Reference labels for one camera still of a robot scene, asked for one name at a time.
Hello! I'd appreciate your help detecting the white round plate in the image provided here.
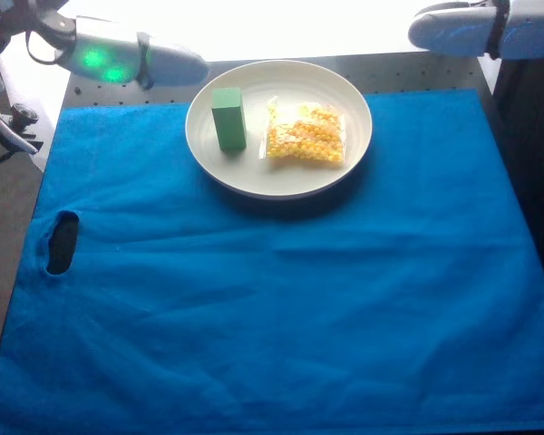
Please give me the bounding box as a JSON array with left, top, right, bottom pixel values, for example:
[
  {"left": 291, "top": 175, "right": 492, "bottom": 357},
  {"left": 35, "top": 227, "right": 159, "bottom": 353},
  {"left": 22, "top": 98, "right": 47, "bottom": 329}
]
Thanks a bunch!
[{"left": 184, "top": 59, "right": 374, "bottom": 200}]

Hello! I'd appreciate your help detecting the blue fabric cloth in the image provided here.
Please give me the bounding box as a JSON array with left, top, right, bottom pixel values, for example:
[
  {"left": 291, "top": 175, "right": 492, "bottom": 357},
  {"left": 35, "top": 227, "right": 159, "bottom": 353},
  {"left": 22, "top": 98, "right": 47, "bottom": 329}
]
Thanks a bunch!
[{"left": 0, "top": 89, "right": 544, "bottom": 435}]

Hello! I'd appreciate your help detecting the bag of yellow corn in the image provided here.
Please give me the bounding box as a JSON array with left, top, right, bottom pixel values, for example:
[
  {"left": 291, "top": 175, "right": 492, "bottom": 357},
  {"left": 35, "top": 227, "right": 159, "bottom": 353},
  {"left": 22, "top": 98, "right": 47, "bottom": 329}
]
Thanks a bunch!
[{"left": 257, "top": 95, "right": 347, "bottom": 169}]

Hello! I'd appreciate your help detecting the green rectangular block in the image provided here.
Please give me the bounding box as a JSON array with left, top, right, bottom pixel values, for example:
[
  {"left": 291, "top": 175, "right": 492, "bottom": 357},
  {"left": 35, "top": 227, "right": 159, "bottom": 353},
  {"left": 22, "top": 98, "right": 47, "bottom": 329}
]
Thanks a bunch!
[{"left": 210, "top": 86, "right": 248, "bottom": 152}]

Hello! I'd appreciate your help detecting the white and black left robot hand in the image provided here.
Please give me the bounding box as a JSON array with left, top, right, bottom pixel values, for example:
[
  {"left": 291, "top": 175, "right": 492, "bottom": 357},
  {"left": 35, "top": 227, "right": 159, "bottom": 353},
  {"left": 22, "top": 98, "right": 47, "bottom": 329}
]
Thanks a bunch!
[{"left": 0, "top": 27, "right": 44, "bottom": 158}]

